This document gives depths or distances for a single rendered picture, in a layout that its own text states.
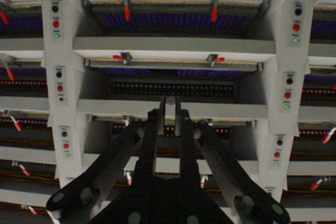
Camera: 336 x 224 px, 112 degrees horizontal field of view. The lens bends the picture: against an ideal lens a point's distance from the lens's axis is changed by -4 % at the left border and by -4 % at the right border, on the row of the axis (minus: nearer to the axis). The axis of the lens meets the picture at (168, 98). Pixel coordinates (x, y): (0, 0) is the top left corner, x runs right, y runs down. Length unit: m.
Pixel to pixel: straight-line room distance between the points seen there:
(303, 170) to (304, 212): 0.19
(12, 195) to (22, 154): 0.21
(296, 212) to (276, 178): 0.19
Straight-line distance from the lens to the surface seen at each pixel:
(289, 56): 0.51
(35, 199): 0.80
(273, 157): 0.55
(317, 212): 0.82
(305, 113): 0.57
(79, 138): 0.52
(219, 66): 0.45
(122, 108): 0.41
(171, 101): 0.21
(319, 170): 0.70
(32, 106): 0.61
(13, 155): 0.75
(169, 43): 0.39
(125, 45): 0.41
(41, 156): 0.66
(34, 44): 0.59
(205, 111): 0.40
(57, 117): 0.54
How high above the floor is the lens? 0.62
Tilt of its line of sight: 8 degrees up
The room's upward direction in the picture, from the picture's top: 178 degrees counter-clockwise
